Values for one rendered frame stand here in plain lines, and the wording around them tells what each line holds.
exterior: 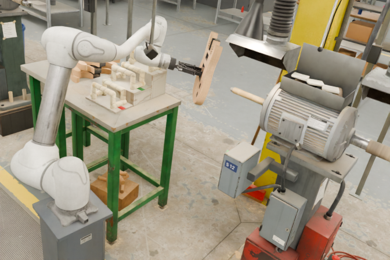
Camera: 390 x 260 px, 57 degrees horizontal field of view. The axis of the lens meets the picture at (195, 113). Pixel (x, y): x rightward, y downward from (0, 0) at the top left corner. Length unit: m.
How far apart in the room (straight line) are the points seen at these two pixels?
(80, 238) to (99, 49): 0.87
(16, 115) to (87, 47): 2.26
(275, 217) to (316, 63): 0.73
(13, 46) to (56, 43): 1.99
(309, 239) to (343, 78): 0.77
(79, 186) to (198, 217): 1.38
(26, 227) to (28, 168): 1.07
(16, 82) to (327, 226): 3.00
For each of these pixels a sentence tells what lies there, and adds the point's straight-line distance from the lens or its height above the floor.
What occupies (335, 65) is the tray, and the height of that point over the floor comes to 1.51.
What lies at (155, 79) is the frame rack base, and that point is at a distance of 2.36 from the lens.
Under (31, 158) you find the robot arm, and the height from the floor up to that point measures 0.95.
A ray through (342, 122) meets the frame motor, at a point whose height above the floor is 1.34.
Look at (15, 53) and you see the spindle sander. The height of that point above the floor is 0.73.
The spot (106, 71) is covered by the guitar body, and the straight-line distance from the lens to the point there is 2.82.
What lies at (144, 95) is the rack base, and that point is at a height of 0.98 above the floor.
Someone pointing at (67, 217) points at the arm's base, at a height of 0.72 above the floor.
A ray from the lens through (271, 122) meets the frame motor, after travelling 1.68.
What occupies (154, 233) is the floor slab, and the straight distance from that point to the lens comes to 2.74.
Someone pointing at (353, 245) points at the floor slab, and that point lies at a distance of 3.15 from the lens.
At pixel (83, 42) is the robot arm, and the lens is 1.63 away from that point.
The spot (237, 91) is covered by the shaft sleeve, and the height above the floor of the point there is 1.26.
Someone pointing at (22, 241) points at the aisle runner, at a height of 0.00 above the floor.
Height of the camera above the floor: 1.97
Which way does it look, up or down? 27 degrees down
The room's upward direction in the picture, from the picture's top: 8 degrees clockwise
